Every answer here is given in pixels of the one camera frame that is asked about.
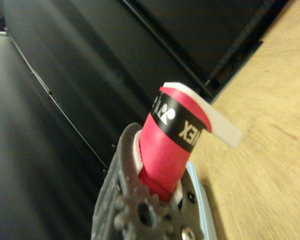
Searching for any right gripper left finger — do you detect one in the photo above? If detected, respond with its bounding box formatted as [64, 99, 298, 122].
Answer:
[91, 122, 171, 240]

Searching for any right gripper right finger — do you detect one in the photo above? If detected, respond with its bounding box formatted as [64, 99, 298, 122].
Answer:
[174, 172, 206, 240]

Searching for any white scoop with red handle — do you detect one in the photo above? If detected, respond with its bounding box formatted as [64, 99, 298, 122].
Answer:
[134, 81, 243, 204]

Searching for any blue litter tray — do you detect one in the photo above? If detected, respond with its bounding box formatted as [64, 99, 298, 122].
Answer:
[186, 161, 217, 240]

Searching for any black curtain stand pole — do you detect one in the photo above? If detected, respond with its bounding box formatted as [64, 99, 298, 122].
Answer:
[3, 27, 110, 170]
[118, 0, 216, 101]

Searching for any black curtain stand foot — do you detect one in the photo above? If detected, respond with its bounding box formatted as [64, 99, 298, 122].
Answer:
[206, 41, 265, 101]

